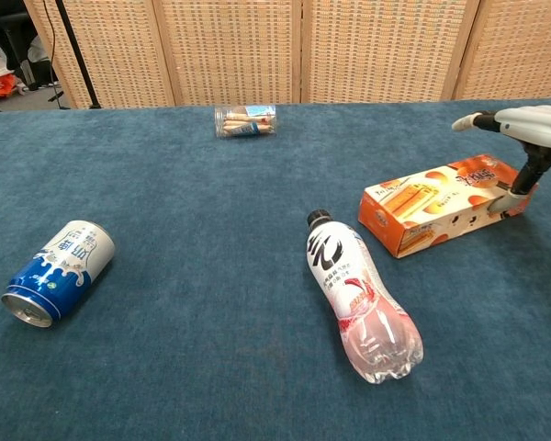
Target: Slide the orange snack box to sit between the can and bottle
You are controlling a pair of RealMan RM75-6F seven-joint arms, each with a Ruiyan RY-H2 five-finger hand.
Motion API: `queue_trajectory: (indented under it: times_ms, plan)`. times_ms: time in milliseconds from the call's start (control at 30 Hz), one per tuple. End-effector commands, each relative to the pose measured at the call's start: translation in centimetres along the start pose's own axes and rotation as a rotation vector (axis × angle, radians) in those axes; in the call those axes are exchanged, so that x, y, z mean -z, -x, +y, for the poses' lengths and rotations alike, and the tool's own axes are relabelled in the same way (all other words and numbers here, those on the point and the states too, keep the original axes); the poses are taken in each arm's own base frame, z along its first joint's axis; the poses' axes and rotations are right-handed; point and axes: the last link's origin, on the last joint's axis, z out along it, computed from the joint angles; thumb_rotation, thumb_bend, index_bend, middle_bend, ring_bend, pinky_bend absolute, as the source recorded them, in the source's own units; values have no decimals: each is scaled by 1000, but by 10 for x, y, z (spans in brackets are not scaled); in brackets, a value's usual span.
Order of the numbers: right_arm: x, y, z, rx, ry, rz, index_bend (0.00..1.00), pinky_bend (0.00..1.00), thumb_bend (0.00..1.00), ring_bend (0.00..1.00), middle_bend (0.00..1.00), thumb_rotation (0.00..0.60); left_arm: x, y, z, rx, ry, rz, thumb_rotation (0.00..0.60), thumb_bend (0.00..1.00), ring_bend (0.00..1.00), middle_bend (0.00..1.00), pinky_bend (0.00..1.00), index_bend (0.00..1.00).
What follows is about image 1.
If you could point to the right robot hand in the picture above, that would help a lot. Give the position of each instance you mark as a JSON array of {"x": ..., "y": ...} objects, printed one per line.
[{"x": 537, "y": 128}]

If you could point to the orange snack box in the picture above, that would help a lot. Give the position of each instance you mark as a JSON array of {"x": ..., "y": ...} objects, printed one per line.
[{"x": 422, "y": 206}]

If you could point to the clear bottle white pink label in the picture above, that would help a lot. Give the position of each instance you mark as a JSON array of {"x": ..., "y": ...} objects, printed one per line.
[{"x": 349, "y": 285}]

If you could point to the clear plastic biscuit jar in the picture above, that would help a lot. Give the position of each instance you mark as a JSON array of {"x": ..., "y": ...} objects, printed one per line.
[{"x": 245, "y": 121}]

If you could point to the blue felt table cover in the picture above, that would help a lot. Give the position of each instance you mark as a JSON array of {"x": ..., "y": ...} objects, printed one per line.
[{"x": 211, "y": 220}]

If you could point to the black tripod stand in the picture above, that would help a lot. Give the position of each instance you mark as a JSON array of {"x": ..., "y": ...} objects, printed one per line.
[{"x": 75, "y": 50}]

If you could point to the blue white drink can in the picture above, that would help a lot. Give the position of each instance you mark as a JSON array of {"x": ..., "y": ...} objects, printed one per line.
[{"x": 59, "y": 271}]

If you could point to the black office chair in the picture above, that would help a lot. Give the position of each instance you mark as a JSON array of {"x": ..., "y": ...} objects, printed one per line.
[{"x": 18, "y": 37}]

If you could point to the orange plastic bag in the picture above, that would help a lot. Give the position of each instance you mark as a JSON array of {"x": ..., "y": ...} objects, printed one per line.
[{"x": 0, "y": 86}]

